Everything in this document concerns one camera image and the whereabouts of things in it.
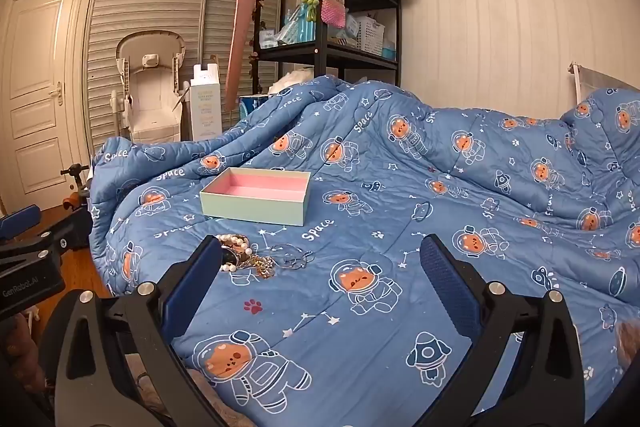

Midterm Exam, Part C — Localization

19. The pearl bracelet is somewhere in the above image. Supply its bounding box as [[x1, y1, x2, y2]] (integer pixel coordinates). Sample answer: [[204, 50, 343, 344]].
[[215, 233, 257, 273]]

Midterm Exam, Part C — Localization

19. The black metal shelf rack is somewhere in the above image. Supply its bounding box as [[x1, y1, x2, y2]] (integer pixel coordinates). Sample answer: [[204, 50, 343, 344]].
[[252, 0, 403, 95]]

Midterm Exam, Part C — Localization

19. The white baby chair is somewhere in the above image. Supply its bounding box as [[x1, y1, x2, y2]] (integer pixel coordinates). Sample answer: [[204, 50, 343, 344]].
[[110, 31, 187, 142]]

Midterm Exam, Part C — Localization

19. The long pink hanging strip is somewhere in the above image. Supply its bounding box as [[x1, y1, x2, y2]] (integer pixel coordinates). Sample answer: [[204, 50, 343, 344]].
[[224, 0, 270, 112]]

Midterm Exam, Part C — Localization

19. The white bed headboard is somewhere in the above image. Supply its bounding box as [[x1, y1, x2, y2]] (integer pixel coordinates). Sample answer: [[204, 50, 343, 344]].
[[567, 63, 640, 108]]

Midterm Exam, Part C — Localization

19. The brown fuzzy cloth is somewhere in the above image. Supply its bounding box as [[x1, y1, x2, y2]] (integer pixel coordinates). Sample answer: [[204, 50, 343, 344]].
[[612, 319, 640, 368]]

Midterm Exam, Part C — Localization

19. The gold chain necklace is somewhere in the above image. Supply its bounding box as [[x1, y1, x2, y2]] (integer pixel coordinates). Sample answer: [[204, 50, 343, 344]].
[[232, 254, 277, 281]]

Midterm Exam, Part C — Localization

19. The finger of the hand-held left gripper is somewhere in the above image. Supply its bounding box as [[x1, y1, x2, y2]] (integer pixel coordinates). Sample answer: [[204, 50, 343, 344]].
[[30, 212, 94, 259], [0, 204, 42, 241]]

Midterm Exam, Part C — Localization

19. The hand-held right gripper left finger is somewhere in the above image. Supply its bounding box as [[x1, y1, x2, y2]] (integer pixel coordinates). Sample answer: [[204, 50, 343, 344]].
[[52, 234, 231, 427]]

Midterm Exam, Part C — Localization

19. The tall white carton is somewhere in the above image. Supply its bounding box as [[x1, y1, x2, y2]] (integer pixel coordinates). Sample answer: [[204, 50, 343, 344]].
[[189, 63, 222, 140]]

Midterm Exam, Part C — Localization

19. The white plastic basket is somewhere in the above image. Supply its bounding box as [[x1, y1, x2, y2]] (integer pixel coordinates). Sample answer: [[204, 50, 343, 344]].
[[356, 17, 386, 55]]

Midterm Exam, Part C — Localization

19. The pink knit pouch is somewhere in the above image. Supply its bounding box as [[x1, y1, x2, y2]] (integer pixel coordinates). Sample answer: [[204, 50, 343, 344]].
[[320, 0, 348, 28]]

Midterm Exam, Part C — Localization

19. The green box with pink lining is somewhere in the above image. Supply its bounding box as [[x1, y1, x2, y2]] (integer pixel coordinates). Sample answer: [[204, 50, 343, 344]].
[[200, 167, 312, 228]]

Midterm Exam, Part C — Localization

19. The blue printed blanket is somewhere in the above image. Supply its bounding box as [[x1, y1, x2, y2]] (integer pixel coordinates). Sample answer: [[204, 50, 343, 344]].
[[87, 74, 640, 427]]

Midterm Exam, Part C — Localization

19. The white panel door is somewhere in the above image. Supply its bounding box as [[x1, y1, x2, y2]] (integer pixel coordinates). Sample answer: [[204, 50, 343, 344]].
[[0, 0, 93, 210]]

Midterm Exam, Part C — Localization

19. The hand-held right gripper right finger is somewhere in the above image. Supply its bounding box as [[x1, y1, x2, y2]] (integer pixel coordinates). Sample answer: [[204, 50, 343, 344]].
[[419, 234, 586, 427]]

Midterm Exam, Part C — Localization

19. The blue striped box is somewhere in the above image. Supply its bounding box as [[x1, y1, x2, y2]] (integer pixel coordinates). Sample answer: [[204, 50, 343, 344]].
[[280, 4, 318, 45]]

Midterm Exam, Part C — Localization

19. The black toy scooter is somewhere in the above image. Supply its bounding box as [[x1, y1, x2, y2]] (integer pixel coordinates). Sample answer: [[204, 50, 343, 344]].
[[60, 163, 93, 212]]

